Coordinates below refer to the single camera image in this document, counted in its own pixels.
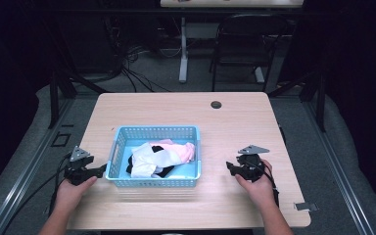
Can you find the black metal stand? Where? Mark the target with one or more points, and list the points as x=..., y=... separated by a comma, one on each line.
x=319, y=98
x=62, y=84

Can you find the black folding chair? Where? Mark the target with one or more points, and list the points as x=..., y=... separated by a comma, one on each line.
x=246, y=32

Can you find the person's left hand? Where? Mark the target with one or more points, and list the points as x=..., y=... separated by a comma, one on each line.
x=70, y=194

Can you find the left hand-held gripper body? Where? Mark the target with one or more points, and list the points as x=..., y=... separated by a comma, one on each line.
x=78, y=169

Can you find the aluminium floor rail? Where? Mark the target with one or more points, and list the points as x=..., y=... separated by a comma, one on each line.
x=23, y=182
x=339, y=182

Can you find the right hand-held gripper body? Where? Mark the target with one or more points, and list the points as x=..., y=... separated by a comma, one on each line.
x=250, y=168

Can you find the white-legged desk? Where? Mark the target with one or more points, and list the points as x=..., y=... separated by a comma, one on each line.
x=183, y=58

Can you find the pink cloth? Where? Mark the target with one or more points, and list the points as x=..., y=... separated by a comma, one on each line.
x=182, y=151

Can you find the light blue plastic basket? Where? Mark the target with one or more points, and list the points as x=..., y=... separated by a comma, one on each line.
x=189, y=171

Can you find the person's right hand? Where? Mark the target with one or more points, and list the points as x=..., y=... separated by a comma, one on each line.
x=261, y=191

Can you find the white cloth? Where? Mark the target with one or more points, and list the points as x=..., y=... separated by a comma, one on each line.
x=150, y=160

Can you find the black cloth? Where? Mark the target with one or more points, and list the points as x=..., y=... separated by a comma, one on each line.
x=167, y=170

